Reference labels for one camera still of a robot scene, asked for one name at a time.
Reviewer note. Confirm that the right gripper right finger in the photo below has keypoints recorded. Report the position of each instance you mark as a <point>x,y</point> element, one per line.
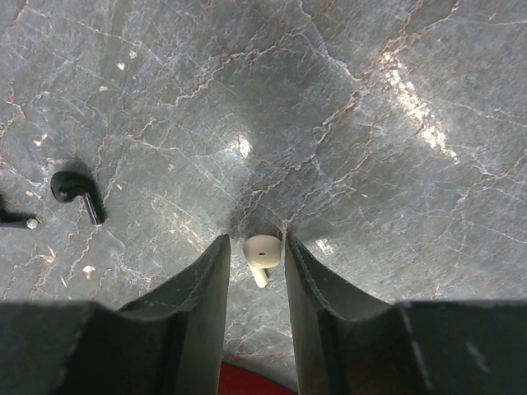
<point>349,342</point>

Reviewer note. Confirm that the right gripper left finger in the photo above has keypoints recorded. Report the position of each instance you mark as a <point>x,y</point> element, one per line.
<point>169,341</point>

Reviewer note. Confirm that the red round tray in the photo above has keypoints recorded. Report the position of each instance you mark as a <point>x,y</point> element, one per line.
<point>235,380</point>

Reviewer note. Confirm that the black earbud right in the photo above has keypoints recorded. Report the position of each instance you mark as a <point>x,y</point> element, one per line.
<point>66,186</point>

